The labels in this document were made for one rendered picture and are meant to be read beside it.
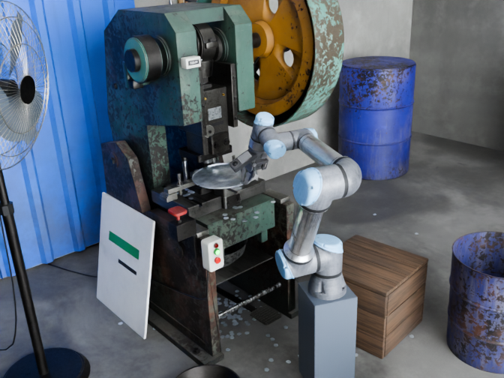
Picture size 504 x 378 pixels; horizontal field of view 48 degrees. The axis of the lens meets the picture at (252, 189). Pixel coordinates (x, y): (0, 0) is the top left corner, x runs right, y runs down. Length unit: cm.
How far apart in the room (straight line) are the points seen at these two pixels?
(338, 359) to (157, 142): 124
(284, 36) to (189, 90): 54
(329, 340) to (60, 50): 215
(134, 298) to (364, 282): 112
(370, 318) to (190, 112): 119
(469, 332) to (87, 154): 233
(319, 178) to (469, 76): 380
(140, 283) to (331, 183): 130
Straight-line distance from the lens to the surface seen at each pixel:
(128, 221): 281
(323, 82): 249
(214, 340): 262
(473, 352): 270
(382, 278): 259
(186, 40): 230
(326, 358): 238
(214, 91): 247
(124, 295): 296
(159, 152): 267
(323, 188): 180
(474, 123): 553
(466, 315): 262
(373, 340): 267
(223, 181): 247
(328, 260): 216
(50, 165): 350
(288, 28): 259
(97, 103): 354
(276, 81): 269
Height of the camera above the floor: 170
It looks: 23 degrees down
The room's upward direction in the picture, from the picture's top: 3 degrees counter-clockwise
